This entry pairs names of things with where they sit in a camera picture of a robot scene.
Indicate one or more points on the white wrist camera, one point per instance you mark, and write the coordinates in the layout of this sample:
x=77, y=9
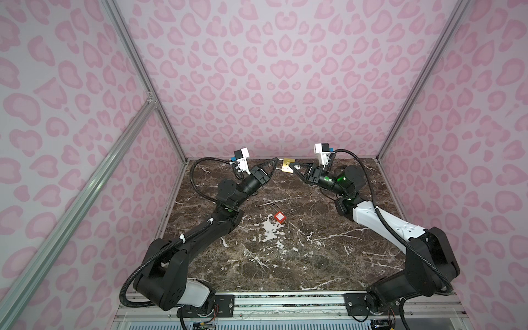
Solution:
x=323, y=152
x=240, y=159

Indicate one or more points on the aluminium corner frame post left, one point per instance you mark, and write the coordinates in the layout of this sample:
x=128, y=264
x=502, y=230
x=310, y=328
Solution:
x=115, y=15

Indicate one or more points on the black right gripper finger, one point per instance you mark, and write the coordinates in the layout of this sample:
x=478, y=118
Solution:
x=304, y=178
x=299, y=167

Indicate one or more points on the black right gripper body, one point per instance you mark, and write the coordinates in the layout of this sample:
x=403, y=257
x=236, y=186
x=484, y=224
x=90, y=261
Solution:
x=317, y=174

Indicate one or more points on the brass padlock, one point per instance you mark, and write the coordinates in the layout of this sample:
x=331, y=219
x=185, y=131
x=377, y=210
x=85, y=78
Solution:
x=285, y=165

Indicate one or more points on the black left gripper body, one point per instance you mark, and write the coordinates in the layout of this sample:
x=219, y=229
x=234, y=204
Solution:
x=255, y=174

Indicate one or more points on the aluminium corner frame post right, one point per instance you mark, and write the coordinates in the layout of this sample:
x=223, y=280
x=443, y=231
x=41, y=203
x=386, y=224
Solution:
x=448, y=32

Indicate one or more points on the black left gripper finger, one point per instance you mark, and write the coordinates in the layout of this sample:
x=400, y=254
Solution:
x=265, y=164
x=272, y=169

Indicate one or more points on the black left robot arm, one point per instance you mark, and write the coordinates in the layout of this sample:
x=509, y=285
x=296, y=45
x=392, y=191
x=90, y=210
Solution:
x=162, y=278

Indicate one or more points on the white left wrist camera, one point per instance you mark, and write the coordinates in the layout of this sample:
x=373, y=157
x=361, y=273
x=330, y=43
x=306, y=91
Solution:
x=240, y=159

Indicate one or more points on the red safety padlock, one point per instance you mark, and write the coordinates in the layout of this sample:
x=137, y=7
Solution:
x=280, y=217

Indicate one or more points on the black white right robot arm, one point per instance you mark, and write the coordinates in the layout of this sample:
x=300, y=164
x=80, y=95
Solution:
x=430, y=263

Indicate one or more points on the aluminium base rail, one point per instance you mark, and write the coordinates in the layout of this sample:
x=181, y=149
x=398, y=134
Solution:
x=331, y=310

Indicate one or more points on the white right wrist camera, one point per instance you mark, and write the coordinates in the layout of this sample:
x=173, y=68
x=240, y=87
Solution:
x=323, y=152

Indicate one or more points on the aluminium corner frame post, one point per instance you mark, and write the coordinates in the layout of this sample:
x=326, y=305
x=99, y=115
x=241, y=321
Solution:
x=115, y=15
x=448, y=32

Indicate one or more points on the aluminium diagonal frame bar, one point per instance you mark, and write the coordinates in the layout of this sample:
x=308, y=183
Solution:
x=24, y=288

